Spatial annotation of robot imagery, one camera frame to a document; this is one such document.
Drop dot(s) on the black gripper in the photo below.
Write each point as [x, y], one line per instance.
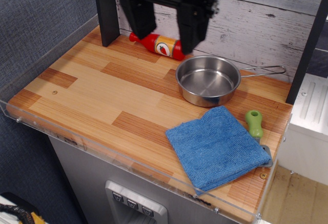
[192, 18]

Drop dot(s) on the steel pan with wire handle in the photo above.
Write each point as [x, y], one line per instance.
[211, 81]

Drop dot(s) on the green handled grey toy spatula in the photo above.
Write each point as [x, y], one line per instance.
[253, 119]

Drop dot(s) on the blue microfiber napkin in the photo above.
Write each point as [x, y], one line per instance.
[215, 149]

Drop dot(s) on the red toy sauce bottle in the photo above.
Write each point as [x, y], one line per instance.
[161, 45]

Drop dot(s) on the grey toy fridge cabinet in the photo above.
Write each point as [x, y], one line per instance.
[87, 175]

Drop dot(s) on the white toy sink unit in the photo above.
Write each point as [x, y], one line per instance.
[303, 149]

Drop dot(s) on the silver dispenser panel with buttons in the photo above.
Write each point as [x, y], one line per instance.
[128, 206]

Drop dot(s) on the yellow object at corner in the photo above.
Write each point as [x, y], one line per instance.
[33, 218]

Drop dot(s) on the dark left post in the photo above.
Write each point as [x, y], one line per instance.
[108, 21]

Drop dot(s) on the dark post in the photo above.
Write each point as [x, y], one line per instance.
[108, 21]
[311, 43]

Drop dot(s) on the dark right post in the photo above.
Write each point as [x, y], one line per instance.
[311, 43]

